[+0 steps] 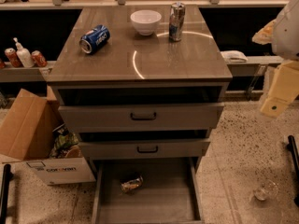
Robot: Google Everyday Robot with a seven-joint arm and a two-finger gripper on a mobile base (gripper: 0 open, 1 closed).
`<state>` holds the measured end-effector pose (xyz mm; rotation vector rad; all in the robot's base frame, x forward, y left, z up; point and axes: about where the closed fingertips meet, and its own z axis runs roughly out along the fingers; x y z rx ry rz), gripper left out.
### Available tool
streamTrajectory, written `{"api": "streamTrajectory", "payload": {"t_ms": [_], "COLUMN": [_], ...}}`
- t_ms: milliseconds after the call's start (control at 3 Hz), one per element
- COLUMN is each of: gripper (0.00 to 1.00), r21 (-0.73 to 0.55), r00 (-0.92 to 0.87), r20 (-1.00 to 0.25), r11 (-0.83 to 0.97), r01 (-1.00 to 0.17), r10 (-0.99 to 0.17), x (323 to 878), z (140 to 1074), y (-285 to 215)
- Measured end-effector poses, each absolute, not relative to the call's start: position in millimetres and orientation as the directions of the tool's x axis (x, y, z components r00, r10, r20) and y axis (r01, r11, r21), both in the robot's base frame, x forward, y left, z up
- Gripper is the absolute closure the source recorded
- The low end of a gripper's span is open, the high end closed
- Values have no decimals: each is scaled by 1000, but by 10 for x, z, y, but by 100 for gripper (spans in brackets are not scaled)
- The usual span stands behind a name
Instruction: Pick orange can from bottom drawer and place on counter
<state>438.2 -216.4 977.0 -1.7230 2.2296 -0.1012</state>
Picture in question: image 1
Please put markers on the bottom grey drawer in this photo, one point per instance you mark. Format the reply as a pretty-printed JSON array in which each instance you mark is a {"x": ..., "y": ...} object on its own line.
[{"x": 169, "y": 193}]

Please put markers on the white folded cloth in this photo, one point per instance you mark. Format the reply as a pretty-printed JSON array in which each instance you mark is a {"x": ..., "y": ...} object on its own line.
[{"x": 234, "y": 56}]

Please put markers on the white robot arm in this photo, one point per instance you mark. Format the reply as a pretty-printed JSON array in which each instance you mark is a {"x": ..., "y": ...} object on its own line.
[{"x": 283, "y": 35}]

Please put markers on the tall silver blue can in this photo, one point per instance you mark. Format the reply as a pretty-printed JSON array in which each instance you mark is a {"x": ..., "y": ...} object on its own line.
[{"x": 176, "y": 21}]

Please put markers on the black bar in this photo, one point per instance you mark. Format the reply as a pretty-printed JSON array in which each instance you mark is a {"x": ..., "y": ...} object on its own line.
[
  {"x": 292, "y": 147},
  {"x": 7, "y": 175}
]

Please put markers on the middle grey drawer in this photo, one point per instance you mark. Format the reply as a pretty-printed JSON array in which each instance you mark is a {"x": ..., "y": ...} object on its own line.
[{"x": 174, "y": 148}]

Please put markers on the black bar right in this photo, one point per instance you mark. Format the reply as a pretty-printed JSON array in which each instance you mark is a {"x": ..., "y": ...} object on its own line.
[{"x": 292, "y": 147}]

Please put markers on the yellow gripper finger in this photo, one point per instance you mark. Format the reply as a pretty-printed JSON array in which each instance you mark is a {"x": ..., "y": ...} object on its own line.
[
  {"x": 264, "y": 36},
  {"x": 283, "y": 90}
]

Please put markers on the white bowl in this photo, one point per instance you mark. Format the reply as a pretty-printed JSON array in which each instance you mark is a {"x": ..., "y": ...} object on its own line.
[{"x": 145, "y": 22}]

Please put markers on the orange gold soda can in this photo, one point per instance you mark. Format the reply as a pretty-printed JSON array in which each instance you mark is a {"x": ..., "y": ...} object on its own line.
[{"x": 132, "y": 183}]

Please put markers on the white cardboard box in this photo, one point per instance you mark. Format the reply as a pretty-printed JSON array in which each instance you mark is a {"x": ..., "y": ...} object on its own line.
[{"x": 62, "y": 171}]

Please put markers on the green snack bag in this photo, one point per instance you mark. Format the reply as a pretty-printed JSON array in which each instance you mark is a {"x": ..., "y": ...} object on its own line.
[{"x": 65, "y": 144}]

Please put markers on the red soda can left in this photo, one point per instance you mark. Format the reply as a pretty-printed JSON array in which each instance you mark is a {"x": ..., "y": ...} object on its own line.
[{"x": 12, "y": 57}]

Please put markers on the white pump bottle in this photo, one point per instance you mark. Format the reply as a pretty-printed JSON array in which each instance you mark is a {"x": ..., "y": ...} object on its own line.
[{"x": 23, "y": 54}]

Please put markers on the grey drawer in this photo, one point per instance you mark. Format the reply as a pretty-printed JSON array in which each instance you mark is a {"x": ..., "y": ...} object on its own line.
[
  {"x": 169, "y": 193},
  {"x": 133, "y": 118},
  {"x": 174, "y": 148}
]

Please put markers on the black bar left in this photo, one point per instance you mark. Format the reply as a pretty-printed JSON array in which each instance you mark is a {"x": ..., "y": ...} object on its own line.
[{"x": 7, "y": 175}]

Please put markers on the red soda can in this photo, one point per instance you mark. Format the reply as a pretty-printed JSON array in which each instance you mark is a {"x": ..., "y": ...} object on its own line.
[
  {"x": 12, "y": 57},
  {"x": 39, "y": 58}
]

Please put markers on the brown cardboard box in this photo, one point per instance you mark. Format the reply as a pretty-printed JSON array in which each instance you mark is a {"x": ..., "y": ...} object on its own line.
[{"x": 26, "y": 132}]

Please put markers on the red soda can right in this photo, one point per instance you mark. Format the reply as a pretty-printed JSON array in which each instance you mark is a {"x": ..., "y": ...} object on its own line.
[{"x": 39, "y": 58}]

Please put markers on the blue pepsi can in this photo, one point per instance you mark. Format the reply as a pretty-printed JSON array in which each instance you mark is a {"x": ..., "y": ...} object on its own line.
[{"x": 94, "y": 39}]

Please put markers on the grey drawer cabinet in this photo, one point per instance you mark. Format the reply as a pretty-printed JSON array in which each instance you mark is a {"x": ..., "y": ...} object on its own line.
[{"x": 132, "y": 69}]

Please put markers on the clear glass cup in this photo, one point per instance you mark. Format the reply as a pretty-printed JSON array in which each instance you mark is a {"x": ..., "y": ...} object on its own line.
[{"x": 268, "y": 189}]

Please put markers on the top grey drawer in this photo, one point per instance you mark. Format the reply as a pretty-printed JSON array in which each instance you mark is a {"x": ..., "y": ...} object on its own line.
[{"x": 133, "y": 118}]

